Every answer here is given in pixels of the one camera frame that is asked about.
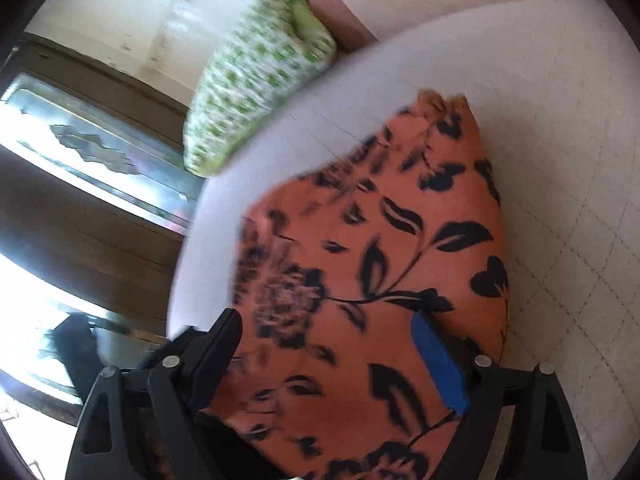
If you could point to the wooden glass door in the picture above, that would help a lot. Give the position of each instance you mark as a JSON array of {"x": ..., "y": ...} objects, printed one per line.
[{"x": 75, "y": 240}]

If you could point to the orange floral garment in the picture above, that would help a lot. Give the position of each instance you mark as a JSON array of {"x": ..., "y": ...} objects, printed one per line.
[{"x": 350, "y": 240}]

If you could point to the black object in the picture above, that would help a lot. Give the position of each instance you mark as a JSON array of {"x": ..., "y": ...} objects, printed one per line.
[{"x": 75, "y": 350}]

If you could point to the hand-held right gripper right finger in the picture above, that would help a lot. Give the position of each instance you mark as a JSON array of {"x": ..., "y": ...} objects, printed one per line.
[{"x": 440, "y": 365}]

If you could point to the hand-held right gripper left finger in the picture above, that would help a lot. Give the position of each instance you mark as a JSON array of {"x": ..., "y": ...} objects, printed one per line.
[{"x": 220, "y": 355}]

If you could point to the white bed sheet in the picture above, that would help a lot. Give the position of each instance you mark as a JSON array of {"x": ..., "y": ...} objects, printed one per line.
[{"x": 550, "y": 110}]

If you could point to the green patterned pillow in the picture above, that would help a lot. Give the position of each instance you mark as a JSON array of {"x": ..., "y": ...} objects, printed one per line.
[{"x": 240, "y": 90}]

